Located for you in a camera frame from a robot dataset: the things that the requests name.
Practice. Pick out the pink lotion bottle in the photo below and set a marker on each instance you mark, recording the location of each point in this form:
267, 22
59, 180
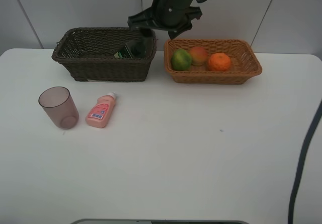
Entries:
100, 114

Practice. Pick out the green mango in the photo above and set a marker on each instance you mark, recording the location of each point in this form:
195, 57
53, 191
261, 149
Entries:
181, 60

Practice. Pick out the translucent purple plastic cup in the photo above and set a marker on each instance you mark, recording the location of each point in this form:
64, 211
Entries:
58, 104

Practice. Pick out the dark green bottle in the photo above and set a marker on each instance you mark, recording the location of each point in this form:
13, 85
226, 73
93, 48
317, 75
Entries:
132, 49

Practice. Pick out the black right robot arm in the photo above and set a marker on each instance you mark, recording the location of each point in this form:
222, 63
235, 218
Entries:
173, 16

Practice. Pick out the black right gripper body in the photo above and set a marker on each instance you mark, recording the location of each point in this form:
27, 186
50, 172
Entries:
166, 15

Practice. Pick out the orange mandarin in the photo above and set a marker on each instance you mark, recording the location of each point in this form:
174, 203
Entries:
219, 62

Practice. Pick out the dark brown wicker basket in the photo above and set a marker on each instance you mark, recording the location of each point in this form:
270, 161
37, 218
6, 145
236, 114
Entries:
88, 55

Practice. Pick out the light orange wicker basket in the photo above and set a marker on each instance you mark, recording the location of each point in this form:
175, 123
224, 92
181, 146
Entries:
244, 64

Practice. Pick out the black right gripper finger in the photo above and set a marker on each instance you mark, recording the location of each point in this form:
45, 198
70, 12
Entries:
175, 33
147, 40

